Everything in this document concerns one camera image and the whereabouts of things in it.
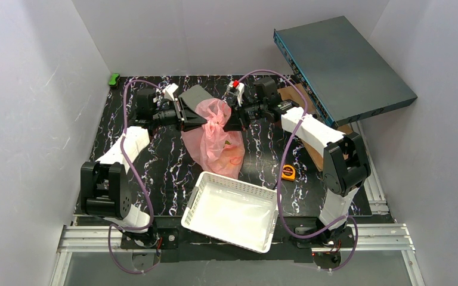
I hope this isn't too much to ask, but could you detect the pink plastic bag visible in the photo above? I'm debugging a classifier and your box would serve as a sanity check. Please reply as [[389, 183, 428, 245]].
[[181, 98, 245, 179]]

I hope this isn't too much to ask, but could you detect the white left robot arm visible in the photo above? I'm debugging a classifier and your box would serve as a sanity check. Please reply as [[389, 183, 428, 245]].
[[79, 84, 207, 233]]

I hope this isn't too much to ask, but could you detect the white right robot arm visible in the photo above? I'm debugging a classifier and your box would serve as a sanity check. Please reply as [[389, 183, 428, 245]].
[[224, 77, 371, 241]]

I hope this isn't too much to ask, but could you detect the grey rectangular pad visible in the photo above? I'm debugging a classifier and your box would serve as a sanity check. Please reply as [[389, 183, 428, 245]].
[[179, 85, 213, 111]]

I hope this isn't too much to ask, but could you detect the brown wooden board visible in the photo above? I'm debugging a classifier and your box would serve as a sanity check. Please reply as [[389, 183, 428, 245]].
[[278, 84, 353, 171]]

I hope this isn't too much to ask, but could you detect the green black small object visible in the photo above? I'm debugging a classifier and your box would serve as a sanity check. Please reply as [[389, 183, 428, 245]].
[[108, 73, 120, 89]]

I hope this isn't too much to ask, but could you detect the orange tape measure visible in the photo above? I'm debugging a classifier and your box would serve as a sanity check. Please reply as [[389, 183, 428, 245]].
[[281, 164, 296, 182]]

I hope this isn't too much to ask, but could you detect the white perforated plastic basket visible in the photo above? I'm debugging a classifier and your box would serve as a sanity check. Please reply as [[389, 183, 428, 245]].
[[181, 172, 278, 243]]

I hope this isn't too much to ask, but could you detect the dark teal flat box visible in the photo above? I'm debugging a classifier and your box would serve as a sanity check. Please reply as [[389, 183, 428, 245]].
[[273, 16, 417, 128]]

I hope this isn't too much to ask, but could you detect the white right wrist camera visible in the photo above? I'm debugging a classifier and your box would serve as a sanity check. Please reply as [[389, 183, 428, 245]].
[[226, 80, 245, 106]]

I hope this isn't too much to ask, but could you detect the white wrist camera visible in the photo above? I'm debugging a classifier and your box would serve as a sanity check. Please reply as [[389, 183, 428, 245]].
[[226, 80, 245, 106], [162, 83, 178, 102]]

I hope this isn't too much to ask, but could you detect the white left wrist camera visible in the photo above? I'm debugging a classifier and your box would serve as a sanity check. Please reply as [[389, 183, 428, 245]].
[[162, 83, 178, 102]]

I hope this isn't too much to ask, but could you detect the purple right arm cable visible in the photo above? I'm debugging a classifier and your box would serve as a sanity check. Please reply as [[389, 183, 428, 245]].
[[237, 69, 360, 273]]

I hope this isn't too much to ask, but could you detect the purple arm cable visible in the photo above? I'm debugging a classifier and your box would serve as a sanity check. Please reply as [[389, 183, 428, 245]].
[[237, 69, 360, 273], [107, 79, 165, 275]]

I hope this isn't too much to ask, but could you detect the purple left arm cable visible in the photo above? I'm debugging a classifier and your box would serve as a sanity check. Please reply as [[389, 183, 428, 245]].
[[107, 79, 165, 275]]

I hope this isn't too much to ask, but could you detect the aluminium frame rail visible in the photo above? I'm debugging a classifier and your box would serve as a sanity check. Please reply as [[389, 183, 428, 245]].
[[55, 223, 425, 285]]

